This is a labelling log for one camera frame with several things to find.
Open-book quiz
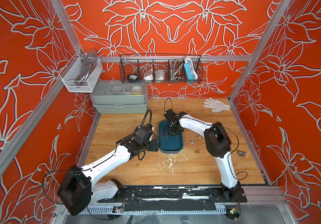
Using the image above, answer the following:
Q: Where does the teal plastic storage box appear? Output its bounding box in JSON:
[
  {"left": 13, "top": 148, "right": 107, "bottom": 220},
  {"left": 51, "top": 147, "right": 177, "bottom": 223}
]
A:
[{"left": 158, "top": 120, "right": 184, "bottom": 154}]

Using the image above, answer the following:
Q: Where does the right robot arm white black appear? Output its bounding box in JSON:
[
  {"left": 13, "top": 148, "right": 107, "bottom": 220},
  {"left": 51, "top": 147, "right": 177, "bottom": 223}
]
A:
[{"left": 164, "top": 108, "right": 247, "bottom": 203}]

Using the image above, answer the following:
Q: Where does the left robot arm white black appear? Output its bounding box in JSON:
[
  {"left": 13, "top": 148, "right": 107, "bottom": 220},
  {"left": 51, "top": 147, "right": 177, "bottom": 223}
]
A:
[{"left": 57, "top": 109, "right": 159, "bottom": 216}]

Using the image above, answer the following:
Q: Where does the light blue box in basket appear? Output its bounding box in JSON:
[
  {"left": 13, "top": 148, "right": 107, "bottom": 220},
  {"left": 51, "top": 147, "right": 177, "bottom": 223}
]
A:
[{"left": 183, "top": 56, "right": 198, "bottom": 81}]

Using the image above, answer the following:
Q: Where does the grey lidded storage container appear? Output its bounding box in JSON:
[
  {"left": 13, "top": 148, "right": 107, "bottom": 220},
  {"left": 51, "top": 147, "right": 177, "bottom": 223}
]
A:
[{"left": 90, "top": 80, "right": 148, "bottom": 114}]

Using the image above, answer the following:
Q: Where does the white work glove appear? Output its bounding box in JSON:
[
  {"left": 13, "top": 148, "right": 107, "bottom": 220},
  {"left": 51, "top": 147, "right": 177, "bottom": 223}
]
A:
[{"left": 203, "top": 98, "right": 230, "bottom": 113}]

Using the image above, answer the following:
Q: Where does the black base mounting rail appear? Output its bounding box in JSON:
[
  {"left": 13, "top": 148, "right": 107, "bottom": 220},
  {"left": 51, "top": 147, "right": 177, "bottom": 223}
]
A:
[{"left": 97, "top": 185, "right": 248, "bottom": 211}]

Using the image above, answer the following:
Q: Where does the black wire wall basket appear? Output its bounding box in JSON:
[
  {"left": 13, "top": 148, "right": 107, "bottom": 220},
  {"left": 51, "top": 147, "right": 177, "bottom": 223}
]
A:
[{"left": 119, "top": 53, "right": 203, "bottom": 84}]

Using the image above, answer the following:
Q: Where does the clear plastic wall bin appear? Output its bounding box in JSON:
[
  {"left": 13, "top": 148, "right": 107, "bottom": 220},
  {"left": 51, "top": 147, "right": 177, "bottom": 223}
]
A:
[{"left": 60, "top": 49, "right": 103, "bottom": 93}]

